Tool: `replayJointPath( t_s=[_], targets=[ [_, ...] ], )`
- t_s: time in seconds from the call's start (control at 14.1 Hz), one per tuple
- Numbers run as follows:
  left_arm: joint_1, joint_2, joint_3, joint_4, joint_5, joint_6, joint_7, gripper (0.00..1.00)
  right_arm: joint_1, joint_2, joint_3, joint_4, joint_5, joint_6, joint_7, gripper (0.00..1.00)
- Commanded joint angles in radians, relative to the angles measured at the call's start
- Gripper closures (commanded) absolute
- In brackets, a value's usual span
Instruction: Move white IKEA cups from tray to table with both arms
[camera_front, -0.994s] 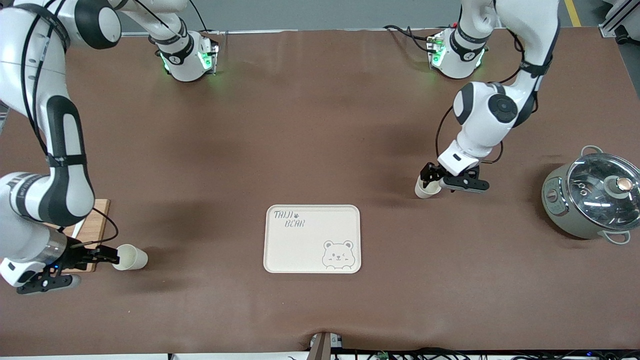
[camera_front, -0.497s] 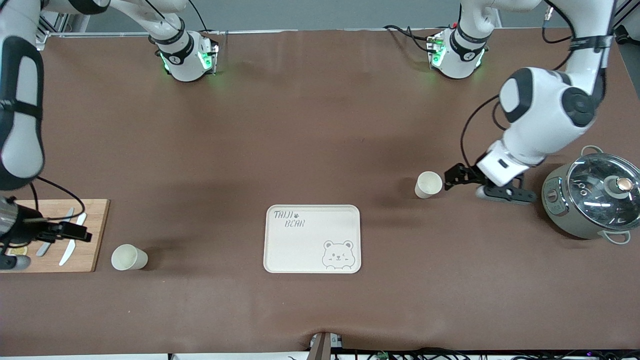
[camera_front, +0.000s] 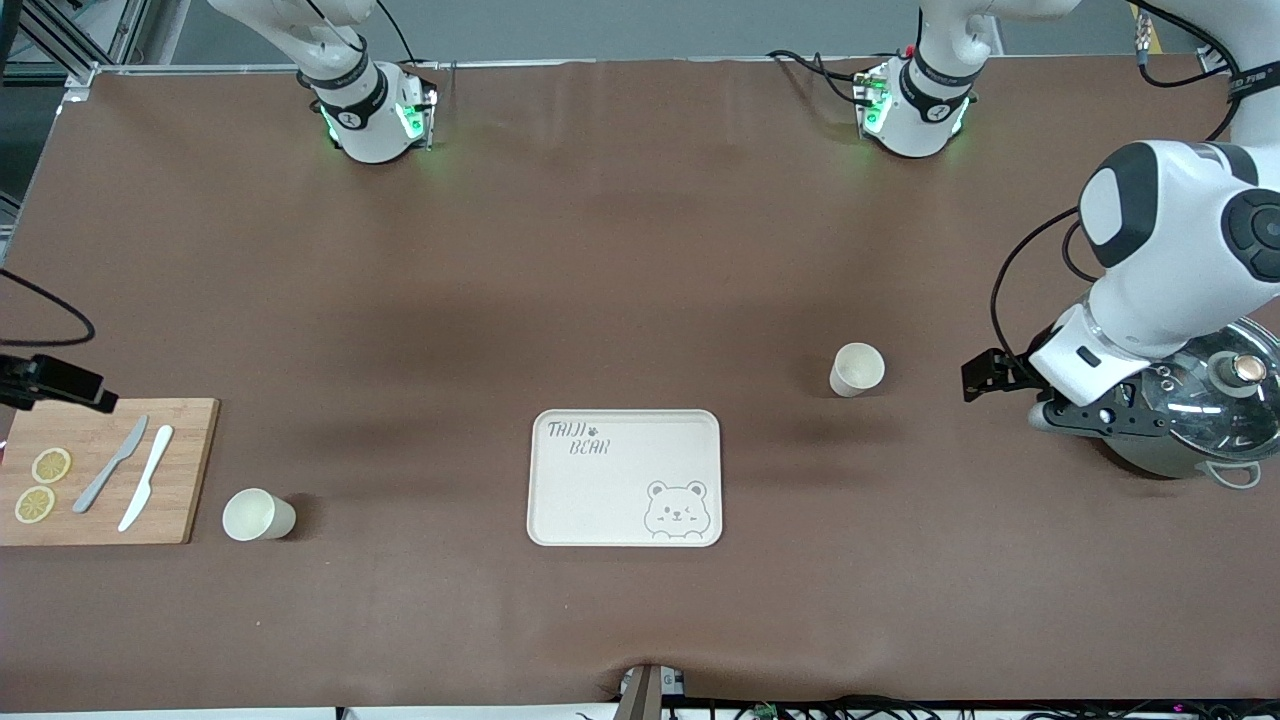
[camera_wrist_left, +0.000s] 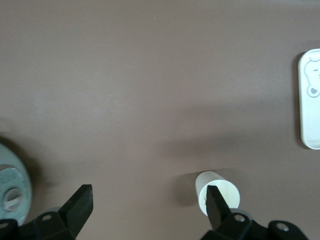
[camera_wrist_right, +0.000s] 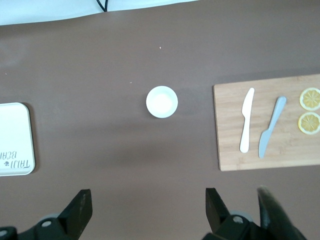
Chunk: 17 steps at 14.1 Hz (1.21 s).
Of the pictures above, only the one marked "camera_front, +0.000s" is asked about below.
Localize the white plastic cup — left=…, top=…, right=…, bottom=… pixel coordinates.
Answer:
left=829, top=342, right=887, bottom=399
left=222, top=487, right=298, bottom=543

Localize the grey plastic knife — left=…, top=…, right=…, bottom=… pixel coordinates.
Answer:
left=72, top=415, right=150, bottom=515

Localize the white plastic knife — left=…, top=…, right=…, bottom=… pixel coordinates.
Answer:
left=118, top=425, right=175, bottom=533

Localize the bamboo cutting board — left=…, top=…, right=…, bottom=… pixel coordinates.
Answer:
left=0, top=398, right=221, bottom=547

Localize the glass pot lid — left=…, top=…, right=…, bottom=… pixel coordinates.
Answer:
left=1140, top=317, right=1280, bottom=464

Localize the cream bear print tray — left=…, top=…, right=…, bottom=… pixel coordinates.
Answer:
left=527, top=409, right=723, bottom=548

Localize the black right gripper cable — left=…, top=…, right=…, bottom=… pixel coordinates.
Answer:
left=0, top=268, right=97, bottom=350

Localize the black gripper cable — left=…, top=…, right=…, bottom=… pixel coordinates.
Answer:
left=0, top=268, right=97, bottom=350
left=989, top=205, right=1103, bottom=373

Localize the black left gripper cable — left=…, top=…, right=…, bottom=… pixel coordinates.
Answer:
left=989, top=205, right=1103, bottom=373

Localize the black left arm base cable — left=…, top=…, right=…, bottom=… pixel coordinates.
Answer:
left=767, top=48, right=873, bottom=103

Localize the black arm base cable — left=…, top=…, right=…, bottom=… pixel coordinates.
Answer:
left=374, top=0, right=423, bottom=69
left=767, top=48, right=873, bottom=103

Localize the grey table edge bracket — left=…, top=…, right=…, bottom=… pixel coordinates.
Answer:
left=618, top=664, right=687, bottom=720

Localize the black right arm base cable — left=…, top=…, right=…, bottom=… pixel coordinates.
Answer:
left=374, top=0, right=423, bottom=69

